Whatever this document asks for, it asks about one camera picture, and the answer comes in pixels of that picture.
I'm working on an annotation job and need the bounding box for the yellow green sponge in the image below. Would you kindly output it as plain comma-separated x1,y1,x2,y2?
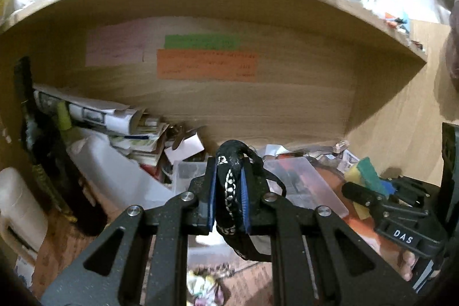
342,157,389,221

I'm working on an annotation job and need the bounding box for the white folded card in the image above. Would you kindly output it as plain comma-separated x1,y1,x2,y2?
164,134,205,164

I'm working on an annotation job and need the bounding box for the pink striped curtain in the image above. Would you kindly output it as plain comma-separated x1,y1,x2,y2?
445,0,459,91

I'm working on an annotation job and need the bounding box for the clear plastic storage box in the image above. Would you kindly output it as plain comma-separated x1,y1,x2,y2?
172,156,351,221

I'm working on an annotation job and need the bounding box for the pink sticky note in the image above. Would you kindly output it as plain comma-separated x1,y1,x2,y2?
85,22,146,67

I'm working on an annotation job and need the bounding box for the black patterned headband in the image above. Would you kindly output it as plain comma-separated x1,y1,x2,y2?
214,140,286,262

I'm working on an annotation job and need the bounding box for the floral fabric scrunchie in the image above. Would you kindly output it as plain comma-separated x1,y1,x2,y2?
186,267,225,306

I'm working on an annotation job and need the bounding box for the orange sticky note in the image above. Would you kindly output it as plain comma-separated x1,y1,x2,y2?
156,49,259,82

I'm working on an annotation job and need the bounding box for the dark wine bottle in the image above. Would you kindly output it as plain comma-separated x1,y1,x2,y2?
13,57,107,237

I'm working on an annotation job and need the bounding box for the rolled newspaper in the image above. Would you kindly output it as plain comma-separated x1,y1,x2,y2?
34,84,145,135

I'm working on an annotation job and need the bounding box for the green sticky note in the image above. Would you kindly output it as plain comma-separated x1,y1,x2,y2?
164,33,240,50

